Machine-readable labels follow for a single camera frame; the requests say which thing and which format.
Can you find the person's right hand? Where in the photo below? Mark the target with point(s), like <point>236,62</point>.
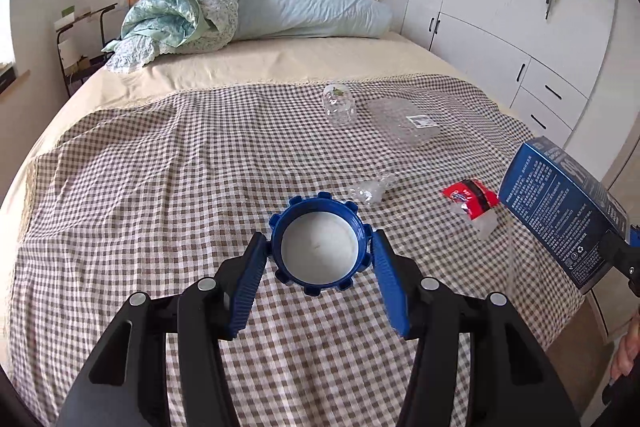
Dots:
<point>625,352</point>

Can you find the light blue pillow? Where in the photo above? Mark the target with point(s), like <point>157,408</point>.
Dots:
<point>310,9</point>

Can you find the clear plastic film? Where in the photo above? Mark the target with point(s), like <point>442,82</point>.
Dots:
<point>370,192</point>

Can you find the clear plastic container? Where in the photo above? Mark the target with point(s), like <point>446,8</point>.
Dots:
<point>400,127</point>

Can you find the blue cardboard box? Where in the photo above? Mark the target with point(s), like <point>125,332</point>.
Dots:
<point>550,207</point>

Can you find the wooden bed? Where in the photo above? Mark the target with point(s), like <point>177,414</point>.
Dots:
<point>250,67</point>

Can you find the clear plastic jar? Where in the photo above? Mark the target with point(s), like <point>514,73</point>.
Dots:
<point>340,107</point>

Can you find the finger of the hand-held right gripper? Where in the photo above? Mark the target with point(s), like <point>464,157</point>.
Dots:
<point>635,235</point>
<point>620,259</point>

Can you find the checkered blanket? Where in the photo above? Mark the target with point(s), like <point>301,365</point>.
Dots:
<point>150,182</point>

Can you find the blue jar lid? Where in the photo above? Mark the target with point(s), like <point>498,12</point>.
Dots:
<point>320,247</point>

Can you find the red snack wrapper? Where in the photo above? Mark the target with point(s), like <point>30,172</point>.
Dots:
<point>470,197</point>

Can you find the black frame bedside table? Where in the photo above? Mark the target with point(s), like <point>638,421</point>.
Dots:
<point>92,11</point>

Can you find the green floral quilt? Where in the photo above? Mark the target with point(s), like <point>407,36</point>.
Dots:
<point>165,22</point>

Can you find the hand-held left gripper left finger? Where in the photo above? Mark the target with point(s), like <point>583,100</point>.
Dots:
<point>247,282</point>

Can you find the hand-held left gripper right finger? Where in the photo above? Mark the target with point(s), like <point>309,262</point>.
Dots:
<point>390,287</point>

